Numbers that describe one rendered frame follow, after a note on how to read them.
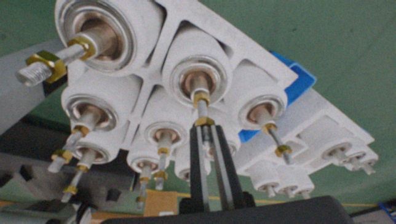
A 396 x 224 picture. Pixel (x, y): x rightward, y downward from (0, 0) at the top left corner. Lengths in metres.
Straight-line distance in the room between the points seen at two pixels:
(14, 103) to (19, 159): 0.35
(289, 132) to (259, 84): 0.28
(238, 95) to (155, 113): 0.13
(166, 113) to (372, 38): 0.68
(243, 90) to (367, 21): 0.51
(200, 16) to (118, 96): 0.17
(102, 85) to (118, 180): 0.45
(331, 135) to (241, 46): 0.33
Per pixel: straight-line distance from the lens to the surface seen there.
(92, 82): 0.24
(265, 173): 0.55
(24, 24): 0.59
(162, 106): 0.24
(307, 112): 0.47
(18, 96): 0.37
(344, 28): 0.62
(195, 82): 0.16
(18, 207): 0.66
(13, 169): 0.72
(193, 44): 0.17
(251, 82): 0.23
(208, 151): 0.29
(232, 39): 0.24
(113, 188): 0.64
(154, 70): 0.26
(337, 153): 0.49
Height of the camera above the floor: 0.41
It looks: 49 degrees down
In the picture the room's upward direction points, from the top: 174 degrees clockwise
